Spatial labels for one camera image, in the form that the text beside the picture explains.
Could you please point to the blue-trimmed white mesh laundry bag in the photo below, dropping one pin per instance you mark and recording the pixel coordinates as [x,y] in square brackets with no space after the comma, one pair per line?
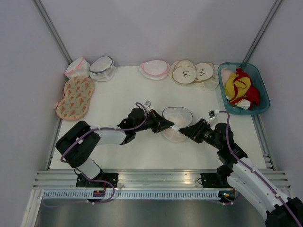
[181,117]

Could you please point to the pale pink bra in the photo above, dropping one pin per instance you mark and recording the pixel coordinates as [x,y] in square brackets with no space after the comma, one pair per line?
[225,74]

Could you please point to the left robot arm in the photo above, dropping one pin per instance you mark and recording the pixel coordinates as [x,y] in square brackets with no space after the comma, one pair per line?
[78,143]

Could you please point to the floral beige laundry bag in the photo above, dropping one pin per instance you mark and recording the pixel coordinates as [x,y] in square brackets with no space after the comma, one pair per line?
[77,95]

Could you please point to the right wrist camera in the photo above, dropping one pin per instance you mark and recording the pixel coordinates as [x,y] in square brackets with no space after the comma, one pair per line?
[213,114]

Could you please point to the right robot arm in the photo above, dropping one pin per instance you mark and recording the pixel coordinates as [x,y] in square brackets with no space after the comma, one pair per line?
[276,208]

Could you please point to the beige bra-print laundry bag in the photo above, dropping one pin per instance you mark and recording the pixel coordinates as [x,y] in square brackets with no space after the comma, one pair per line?
[183,72]

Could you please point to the yellow bra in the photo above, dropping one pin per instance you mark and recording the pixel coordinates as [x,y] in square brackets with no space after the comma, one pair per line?
[237,86]

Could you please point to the red bra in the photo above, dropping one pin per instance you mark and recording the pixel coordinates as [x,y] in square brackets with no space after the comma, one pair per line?
[253,94]

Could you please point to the pink-trimmed round mesh bag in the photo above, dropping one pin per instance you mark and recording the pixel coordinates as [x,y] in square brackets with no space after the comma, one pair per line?
[155,69]

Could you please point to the pink-trimmed crumpled mesh bag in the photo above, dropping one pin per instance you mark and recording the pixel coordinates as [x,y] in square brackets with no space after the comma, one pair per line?
[79,67]

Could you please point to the aluminium frame post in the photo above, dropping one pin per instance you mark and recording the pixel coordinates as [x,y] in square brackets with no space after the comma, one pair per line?
[265,25]
[52,29]

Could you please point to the blue-trimmed cylindrical mesh bag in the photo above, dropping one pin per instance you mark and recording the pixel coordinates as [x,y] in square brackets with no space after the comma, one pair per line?
[102,69]

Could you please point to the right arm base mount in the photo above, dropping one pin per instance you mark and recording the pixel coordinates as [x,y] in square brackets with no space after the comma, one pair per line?
[216,179]

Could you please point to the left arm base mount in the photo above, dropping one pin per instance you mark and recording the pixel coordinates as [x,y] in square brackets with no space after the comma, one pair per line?
[99,180]

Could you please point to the right side aluminium rail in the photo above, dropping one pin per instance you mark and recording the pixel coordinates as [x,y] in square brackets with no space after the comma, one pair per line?
[263,142]

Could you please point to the left side aluminium rail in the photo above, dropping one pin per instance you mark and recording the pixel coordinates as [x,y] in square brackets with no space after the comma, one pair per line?
[53,142]

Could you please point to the teal plastic basket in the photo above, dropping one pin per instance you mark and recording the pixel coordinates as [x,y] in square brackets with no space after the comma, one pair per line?
[257,82]

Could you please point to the white slotted cable duct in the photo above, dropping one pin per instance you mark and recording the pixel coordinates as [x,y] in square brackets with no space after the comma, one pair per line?
[133,194]

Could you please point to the left aluminium frame post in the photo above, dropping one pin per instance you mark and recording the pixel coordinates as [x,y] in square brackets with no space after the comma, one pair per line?
[52,29]

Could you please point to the right aluminium frame post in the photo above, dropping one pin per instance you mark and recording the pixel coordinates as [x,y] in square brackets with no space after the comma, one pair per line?
[265,25]

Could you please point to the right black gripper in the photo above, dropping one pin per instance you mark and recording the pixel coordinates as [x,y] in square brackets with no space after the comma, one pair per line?
[193,132]

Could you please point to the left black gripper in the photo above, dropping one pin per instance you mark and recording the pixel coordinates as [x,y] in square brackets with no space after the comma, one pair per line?
[160,124]

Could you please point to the white garment in basket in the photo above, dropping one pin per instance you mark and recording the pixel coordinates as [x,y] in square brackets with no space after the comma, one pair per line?
[239,102]

